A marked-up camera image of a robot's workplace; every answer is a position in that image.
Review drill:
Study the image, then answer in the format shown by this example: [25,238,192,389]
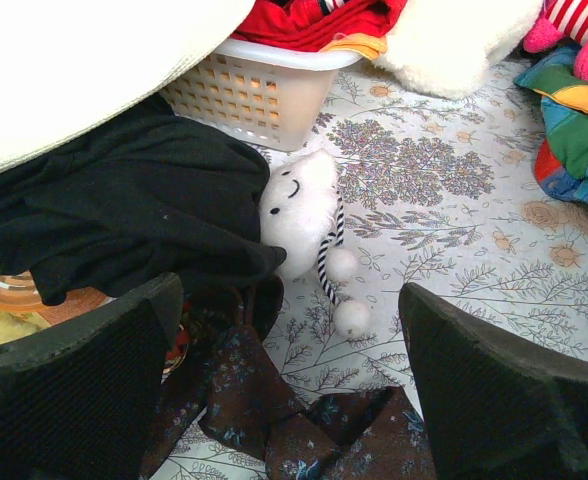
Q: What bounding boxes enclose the red garment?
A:
[232,0,407,60]

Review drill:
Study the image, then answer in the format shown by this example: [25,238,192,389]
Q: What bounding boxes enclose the dark patterned necktie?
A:
[138,284,438,480]

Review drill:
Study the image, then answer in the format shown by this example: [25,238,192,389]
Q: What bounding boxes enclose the black garment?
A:
[0,92,288,341]

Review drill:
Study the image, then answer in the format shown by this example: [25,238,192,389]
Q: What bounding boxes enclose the white plastic basket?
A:
[160,39,361,152]

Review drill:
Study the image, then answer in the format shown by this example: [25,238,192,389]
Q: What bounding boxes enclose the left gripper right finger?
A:
[398,283,588,479]

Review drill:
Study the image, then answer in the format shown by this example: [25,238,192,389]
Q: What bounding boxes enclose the pink white striped plush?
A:
[523,0,588,82]

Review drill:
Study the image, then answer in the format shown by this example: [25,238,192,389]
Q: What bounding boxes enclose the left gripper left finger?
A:
[0,274,183,479]

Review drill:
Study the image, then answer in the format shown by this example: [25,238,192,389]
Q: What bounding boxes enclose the rainbow striped cloth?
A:
[514,46,588,205]

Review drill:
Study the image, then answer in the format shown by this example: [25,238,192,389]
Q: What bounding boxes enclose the white fluffy plush toy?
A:
[372,0,544,100]

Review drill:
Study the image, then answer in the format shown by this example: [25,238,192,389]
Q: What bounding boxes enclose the white cloud plush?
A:
[259,149,371,340]

